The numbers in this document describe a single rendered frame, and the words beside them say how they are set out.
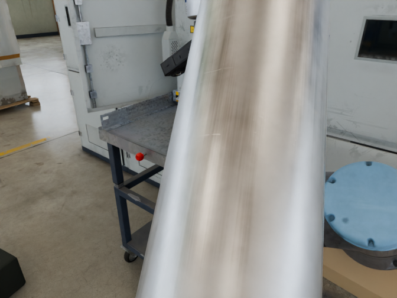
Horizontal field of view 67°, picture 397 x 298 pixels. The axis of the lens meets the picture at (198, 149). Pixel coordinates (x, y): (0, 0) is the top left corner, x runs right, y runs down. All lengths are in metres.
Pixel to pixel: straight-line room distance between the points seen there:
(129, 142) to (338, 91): 0.91
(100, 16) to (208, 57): 1.48
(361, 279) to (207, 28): 0.74
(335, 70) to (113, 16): 1.05
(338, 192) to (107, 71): 1.33
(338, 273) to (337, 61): 0.88
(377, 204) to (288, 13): 0.45
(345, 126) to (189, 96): 1.34
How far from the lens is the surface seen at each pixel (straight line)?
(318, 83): 0.17
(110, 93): 1.69
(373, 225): 0.58
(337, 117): 1.47
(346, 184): 0.59
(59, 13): 2.82
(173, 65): 0.56
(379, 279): 0.84
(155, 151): 1.17
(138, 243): 1.75
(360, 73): 1.41
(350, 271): 0.84
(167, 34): 1.49
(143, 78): 1.74
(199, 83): 0.16
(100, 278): 1.87
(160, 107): 1.61
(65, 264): 2.01
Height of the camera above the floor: 1.38
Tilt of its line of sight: 27 degrees down
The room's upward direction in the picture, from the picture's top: straight up
